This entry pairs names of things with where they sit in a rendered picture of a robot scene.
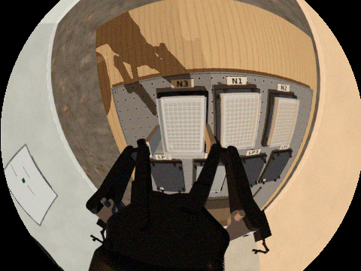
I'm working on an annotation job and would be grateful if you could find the tan button panel box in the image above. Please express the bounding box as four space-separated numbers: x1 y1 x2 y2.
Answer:
205 188 262 221

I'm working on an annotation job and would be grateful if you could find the brown label plate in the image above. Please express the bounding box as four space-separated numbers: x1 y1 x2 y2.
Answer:
171 79 194 89

